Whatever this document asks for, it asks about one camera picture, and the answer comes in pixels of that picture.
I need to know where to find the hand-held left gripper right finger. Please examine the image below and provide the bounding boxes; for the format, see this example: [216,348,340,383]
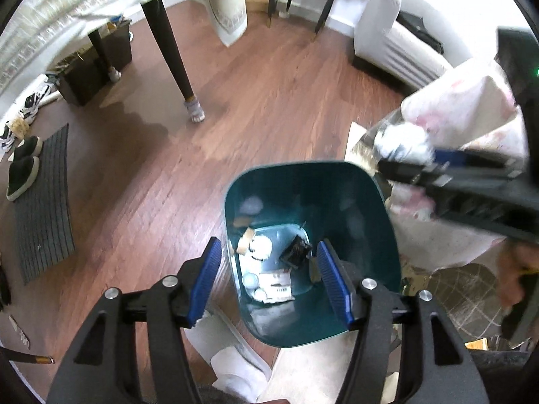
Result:
[316,239,489,404]

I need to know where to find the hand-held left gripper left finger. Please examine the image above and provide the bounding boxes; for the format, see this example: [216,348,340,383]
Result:
[46,237,222,404]

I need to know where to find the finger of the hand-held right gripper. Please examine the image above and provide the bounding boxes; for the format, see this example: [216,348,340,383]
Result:
[376,158,453,188]
[432,147,523,174]

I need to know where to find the silver foil wrapper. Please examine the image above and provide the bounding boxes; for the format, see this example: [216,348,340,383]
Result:
[358,120,435,165]

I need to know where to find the teal trash bin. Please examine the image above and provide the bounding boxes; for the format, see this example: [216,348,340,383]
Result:
[223,160,402,349]

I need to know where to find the person's right hand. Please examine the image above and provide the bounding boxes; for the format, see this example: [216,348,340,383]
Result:
[495,244,532,313]

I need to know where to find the pink printed tablecloth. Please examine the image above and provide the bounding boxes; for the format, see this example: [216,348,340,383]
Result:
[344,58,532,272]

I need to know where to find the dark patterned cloth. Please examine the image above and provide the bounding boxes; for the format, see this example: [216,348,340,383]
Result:
[402,262,512,348]

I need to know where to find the grey armchair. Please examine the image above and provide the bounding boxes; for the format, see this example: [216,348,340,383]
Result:
[353,0,500,94]

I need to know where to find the grey ribbed floor mat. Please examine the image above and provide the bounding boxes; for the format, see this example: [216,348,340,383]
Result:
[14,123,77,285]

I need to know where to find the black slipper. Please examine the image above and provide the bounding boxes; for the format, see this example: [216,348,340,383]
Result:
[6,156,41,202]
[9,136,43,163]

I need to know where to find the dark table leg with sock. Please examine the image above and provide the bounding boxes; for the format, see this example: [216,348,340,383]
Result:
[88,29,123,83]
[140,0,207,124]

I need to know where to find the black storage box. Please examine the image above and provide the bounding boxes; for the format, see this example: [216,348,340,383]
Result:
[56,19,134,107]

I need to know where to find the white sneakers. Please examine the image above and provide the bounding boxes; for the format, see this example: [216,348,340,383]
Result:
[0,83,53,153]

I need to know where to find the white lace tablecloth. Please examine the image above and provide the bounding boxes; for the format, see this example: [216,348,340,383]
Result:
[0,0,248,95]

